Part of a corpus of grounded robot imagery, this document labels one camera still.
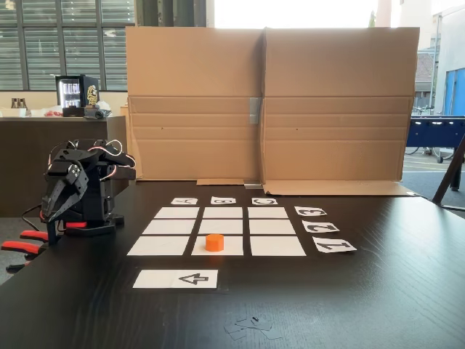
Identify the round orange token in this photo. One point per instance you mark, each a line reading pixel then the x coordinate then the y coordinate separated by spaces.
pixel 214 243

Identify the white nine-square paper grid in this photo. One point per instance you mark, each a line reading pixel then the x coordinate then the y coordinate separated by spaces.
pixel 265 227

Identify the black red bar clamp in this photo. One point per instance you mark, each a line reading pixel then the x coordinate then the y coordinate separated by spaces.
pixel 76 225

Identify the brown counter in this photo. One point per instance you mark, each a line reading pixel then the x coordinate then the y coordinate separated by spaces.
pixel 22 163

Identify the small black box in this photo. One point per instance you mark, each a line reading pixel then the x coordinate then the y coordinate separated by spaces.
pixel 73 112

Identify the grey crumpled object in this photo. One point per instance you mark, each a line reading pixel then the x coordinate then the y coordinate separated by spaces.
pixel 96 113

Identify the black mini fridge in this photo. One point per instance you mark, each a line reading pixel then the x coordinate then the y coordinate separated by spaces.
pixel 91 92

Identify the white arrow paper sheet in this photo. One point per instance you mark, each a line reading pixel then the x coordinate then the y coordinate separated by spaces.
pixel 174 279

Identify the brown cardboard screen small flap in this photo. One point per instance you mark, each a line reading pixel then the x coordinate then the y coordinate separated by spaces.
pixel 192 109

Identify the paper label letter B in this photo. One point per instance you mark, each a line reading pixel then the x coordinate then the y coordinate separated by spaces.
pixel 223 200

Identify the grey tape strip at flaps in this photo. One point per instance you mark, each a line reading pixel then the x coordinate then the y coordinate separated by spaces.
pixel 252 184

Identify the paper label letter C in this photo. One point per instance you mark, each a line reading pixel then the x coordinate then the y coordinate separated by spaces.
pixel 264 201

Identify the grey tape strip on cardboard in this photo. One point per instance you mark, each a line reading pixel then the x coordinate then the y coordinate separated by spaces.
pixel 255 111

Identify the paper label number 3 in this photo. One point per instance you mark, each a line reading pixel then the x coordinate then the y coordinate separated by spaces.
pixel 310 211

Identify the paper label number 2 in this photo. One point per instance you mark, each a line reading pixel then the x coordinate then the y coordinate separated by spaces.
pixel 320 227

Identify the paper label number 1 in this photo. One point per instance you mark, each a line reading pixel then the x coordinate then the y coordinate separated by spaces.
pixel 334 246

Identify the brown cardboard screen large flap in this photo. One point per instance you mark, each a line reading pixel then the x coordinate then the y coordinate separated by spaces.
pixel 338 109

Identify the dark wooden stand leg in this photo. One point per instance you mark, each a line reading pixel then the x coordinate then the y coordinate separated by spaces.
pixel 448 178

